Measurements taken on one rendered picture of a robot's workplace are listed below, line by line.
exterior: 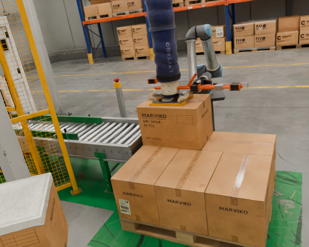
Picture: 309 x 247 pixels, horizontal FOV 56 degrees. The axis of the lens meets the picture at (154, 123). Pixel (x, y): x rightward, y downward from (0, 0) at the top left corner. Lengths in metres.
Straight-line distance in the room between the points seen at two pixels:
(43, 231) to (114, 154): 1.59
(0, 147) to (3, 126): 0.17
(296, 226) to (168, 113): 1.39
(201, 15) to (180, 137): 8.90
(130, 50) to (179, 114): 8.64
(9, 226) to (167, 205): 1.24
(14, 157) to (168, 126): 1.35
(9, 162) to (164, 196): 1.31
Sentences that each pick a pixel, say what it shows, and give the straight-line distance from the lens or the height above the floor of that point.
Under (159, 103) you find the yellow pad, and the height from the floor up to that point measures 0.97.
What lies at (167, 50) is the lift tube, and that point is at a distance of 2.56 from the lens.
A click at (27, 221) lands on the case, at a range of 1.46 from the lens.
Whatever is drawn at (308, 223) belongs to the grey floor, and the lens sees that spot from 2.78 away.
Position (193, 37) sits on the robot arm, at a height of 1.46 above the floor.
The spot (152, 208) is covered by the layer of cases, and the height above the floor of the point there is 0.31.
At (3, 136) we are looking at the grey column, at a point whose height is 1.00.
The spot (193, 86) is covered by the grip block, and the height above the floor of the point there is 1.09.
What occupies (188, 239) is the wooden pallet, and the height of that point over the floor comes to 0.07.
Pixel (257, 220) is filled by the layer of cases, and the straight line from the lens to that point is 2.17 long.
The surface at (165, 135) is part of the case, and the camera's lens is 2.72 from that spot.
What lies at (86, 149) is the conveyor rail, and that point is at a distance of 3.13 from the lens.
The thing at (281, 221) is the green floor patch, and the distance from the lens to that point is 2.75.
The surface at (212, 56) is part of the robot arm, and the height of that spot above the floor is 1.21.
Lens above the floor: 1.81
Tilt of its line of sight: 22 degrees down
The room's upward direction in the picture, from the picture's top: 9 degrees counter-clockwise
